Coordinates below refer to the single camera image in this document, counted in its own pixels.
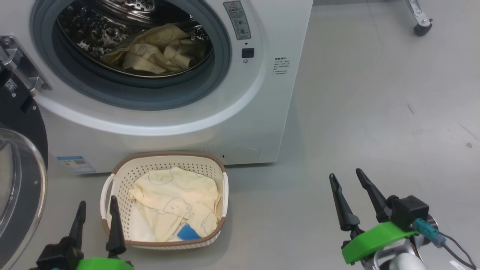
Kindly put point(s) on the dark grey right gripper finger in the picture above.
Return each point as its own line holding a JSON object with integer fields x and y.
{"x": 345, "y": 210}
{"x": 375, "y": 198}

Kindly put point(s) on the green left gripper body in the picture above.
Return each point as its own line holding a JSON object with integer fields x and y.
{"x": 101, "y": 264}

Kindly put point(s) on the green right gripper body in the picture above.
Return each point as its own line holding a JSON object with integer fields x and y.
{"x": 375, "y": 240}

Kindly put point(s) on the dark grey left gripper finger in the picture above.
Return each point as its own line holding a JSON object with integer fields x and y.
{"x": 115, "y": 232}
{"x": 78, "y": 225}

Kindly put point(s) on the cream cloth with blue trim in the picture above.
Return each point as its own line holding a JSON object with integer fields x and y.
{"x": 176, "y": 198}

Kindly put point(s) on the dark round glass washer door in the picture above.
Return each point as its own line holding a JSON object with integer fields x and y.
{"x": 18, "y": 123}

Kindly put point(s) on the yellow bear-print garment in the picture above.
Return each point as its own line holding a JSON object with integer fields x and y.
{"x": 157, "y": 52}

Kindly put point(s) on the cream perforated laundry basket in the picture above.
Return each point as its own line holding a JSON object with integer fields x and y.
{"x": 123, "y": 176}

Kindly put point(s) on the grey rubber door gasket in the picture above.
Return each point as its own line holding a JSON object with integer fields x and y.
{"x": 93, "y": 88}

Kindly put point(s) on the white washing machine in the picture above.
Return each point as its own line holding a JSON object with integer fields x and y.
{"x": 262, "y": 93}

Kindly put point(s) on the silver door hinge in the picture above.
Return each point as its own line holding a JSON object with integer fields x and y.
{"x": 22, "y": 67}

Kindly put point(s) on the black door latch socket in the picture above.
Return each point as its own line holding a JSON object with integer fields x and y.
{"x": 248, "y": 53}

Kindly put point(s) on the blue energy label sticker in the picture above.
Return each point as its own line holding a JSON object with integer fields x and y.
{"x": 77, "y": 165}

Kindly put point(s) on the printed text notice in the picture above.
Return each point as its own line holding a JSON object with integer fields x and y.
{"x": 281, "y": 66}

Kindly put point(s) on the grey stand leg with caster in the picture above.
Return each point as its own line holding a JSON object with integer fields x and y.
{"x": 422, "y": 26}

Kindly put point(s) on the stainless steel washer drum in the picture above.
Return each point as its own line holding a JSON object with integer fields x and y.
{"x": 90, "y": 33}

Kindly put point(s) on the grey warning label sticker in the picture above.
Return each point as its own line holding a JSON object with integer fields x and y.
{"x": 238, "y": 20}

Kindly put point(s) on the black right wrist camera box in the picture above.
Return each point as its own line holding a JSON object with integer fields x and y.
{"x": 410, "y": 212}

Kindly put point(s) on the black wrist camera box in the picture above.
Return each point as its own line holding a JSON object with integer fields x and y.
{"x": 56, "y": 257}
{"x": 410, "y": 212}

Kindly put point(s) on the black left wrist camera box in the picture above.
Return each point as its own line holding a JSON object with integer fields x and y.
{"x": 56, "y": 257}

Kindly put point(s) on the teal right camera connector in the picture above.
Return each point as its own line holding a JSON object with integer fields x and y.
{"x": 427, "y": 230}

